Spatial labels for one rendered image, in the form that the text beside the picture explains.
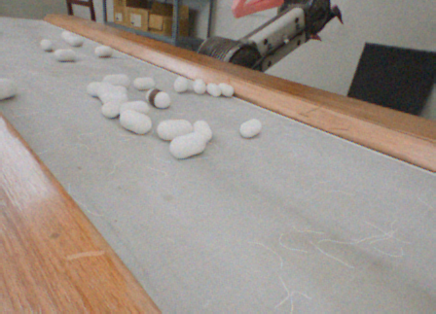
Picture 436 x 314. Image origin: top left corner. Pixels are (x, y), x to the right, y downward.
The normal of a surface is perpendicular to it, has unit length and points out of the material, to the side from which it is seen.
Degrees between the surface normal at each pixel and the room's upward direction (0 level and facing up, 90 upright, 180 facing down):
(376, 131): 45
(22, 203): 0
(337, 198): 0
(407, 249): 0
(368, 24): 90
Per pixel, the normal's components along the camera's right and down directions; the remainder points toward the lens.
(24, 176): 0.11, -0.90
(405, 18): -0.66, 0.26
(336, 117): -0.43, -0.48
